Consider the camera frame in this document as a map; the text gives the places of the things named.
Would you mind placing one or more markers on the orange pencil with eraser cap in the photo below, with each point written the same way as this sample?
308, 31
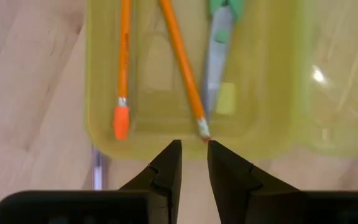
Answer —
123, 62

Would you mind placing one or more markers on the yellow translucent pencil case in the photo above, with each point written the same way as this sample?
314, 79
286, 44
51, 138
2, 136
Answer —
259, 93

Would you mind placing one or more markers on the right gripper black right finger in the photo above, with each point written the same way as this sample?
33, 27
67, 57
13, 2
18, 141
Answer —
235, 186

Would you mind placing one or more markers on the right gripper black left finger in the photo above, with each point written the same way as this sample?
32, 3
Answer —
166, 174

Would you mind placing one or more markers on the clear pen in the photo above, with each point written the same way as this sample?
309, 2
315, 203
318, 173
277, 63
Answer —
97, 174

